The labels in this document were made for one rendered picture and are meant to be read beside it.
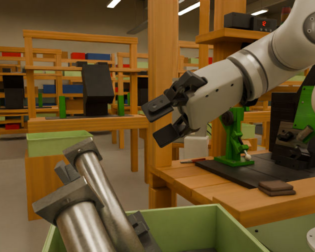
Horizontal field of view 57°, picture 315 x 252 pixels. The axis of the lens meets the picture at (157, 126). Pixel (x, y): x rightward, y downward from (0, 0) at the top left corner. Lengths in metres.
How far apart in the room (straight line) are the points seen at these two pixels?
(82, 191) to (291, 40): 0.34
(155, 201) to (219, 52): 0.83
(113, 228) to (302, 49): 0.33
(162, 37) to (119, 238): 1.14
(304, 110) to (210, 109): 1.08
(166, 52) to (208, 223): 0.85
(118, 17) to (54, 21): 2.29
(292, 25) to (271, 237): 0.58
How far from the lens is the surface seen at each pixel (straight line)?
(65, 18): 11.27
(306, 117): 1.52
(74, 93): 7.94
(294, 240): 0.88
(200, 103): 0.45
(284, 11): 1.96
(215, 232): 0.83
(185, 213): 0.78
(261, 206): 0.99
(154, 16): 1.42
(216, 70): 0.46
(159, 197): 1.48
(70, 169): 0.54
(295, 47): 0.45
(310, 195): 1.15
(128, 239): 0.37
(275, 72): 0.50
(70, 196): 0.22
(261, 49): 0.50
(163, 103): 0.43
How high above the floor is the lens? 1.26
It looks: 7 degrees down
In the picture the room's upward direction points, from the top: straight up
